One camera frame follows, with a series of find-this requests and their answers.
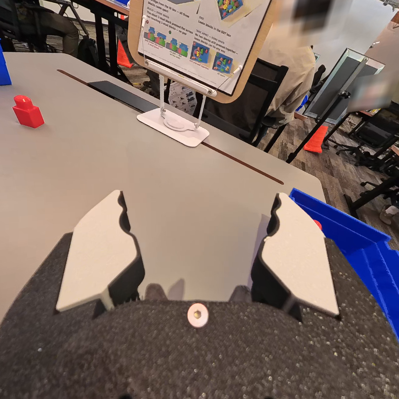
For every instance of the black office chair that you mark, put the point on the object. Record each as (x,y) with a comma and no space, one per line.
(374,134)

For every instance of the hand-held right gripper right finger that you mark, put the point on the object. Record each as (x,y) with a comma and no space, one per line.
(296,265)

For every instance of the black desk frame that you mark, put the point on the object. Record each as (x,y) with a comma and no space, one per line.
(99,31)

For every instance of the black tripod stand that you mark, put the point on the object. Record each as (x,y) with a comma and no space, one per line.
(311,134)

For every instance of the red single-stud building block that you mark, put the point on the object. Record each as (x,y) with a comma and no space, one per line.
(28,113)

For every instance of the black backpack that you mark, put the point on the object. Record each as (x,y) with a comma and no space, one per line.
(89,51)

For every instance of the white printed sheet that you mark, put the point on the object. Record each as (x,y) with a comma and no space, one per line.
(184,96)

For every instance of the instruction sheet on stand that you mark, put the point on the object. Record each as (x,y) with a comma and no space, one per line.
(246,84)

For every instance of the blue plastic bin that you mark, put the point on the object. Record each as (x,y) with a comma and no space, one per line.
(4,71)
(358,243)

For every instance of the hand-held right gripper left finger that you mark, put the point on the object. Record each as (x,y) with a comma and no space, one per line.
(96,258)

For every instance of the orange floor cone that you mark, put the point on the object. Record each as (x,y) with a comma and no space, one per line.
(123,57)
(316,140)

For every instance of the printed instruction sheet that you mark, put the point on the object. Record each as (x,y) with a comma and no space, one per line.
(187,25)

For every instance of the pile of coloured building blocks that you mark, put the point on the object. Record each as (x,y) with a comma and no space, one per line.
(318,224)

